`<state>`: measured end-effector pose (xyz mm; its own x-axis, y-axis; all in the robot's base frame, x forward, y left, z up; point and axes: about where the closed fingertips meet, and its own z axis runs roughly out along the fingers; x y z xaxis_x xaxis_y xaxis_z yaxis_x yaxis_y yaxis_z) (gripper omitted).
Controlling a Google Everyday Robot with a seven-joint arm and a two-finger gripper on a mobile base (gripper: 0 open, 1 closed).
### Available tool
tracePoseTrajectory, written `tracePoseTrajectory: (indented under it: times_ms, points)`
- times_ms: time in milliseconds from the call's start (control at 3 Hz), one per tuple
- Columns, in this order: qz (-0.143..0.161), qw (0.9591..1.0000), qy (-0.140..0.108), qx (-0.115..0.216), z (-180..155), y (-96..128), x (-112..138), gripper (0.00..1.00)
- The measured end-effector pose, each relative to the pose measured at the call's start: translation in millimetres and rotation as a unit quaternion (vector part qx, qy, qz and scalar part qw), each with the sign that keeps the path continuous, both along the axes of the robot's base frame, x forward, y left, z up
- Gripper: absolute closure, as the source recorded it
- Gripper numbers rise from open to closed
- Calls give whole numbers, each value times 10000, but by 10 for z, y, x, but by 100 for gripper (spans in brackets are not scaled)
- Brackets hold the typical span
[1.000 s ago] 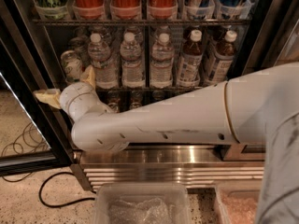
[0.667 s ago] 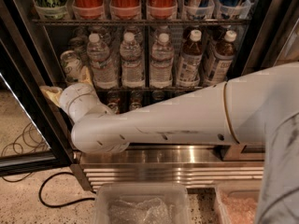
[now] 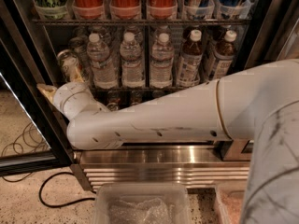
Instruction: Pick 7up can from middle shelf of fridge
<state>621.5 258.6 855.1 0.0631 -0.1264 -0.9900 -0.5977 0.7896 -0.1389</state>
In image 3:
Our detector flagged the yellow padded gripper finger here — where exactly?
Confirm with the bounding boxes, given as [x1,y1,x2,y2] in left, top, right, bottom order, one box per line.
[70,66,84,82]
[36,83,57,104]

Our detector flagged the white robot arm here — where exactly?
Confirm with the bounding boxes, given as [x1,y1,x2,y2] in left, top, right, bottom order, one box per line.
[38,59,299,224]

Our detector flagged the middle gold can front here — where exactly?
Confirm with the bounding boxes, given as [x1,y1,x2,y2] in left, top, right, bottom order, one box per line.
[107,102,121,111]

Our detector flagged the open glass fridge door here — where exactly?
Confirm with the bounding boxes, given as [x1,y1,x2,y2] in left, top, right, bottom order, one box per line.
[0,4,73,176]

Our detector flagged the steel fridge base grille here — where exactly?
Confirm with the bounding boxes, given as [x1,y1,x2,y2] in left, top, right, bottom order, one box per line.
[70,146,249,190]

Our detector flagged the left water bottle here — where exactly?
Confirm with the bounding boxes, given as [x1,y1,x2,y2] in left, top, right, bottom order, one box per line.
[87,33,118,90]

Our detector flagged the water bottle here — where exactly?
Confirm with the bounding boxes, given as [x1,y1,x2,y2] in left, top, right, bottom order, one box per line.
[87,33,118,90]
[120,32,145,88]
[149,33,175,89]

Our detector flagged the middle water bottle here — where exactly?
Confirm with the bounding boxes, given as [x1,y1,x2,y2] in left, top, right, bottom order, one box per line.
[120,32,145,88]

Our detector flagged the right water bottle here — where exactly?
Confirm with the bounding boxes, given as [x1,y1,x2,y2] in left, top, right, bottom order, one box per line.
[149,33,175,89]

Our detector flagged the left iced tea bottle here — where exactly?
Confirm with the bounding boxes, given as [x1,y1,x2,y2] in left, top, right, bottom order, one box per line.
[177,29,203,87]

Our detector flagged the iced tea bottle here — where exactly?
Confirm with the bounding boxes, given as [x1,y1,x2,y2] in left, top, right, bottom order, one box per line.
[204,30,237,80]
[177,29,203,87]

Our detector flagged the clear plastic bin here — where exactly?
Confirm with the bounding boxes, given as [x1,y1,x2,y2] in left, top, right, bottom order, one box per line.
[92,182,191,224]

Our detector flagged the right iced tea bottle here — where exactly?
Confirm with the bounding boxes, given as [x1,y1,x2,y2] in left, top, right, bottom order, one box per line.
[204,30,237,80]

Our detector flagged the pink bubble wrap bin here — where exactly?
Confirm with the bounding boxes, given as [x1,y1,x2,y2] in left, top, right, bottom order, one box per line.
[214,181,246,224]

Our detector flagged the middle wire shelf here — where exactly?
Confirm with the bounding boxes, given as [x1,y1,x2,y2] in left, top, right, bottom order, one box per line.
[91,86,195,93]

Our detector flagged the wire shelf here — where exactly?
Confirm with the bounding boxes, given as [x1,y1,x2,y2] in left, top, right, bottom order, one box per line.
[32,19,250,26]
[91,86,195,93]

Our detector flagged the top wire shelf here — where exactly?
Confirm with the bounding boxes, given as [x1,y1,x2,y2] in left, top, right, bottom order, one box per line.
[32,19,250,26]

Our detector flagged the black power cable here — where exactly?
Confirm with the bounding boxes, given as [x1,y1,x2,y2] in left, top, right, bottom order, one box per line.
[38,171,96,209]

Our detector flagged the right fridge door frame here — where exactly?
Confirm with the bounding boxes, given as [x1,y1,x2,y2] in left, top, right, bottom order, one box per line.
[218,0,299,161]

